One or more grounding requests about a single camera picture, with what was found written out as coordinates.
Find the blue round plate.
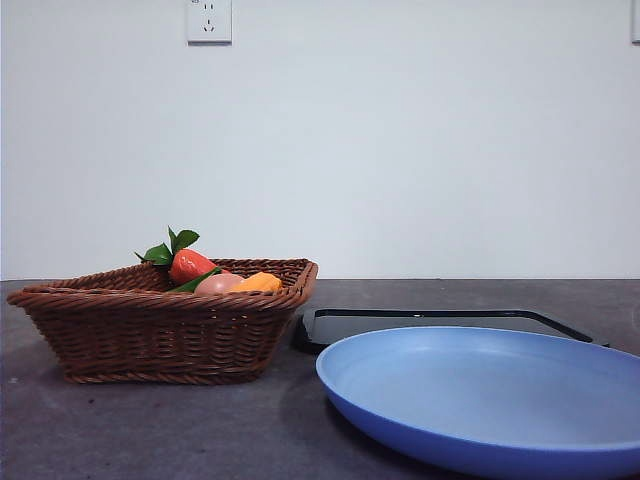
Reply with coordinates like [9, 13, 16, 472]
[315, 326, 640, 480]

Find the brown egg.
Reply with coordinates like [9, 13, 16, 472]
[193, 273, 247, 297]

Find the orange carrot with green leaves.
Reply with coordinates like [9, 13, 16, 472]
[133, 226, 231, 288]

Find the yellow corn cob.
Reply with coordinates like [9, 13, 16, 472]
[227, 271, 284, 294]

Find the green chili pepper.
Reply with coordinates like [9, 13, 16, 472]
[164, 267, 223, 294]

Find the black rectangular tray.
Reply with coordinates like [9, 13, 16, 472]
[291, 307, 612, 354]

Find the white wall socket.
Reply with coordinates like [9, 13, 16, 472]
[187, 0, 234, 47]

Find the brown wicker basket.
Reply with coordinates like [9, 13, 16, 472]
[6, 257, 320, 386]

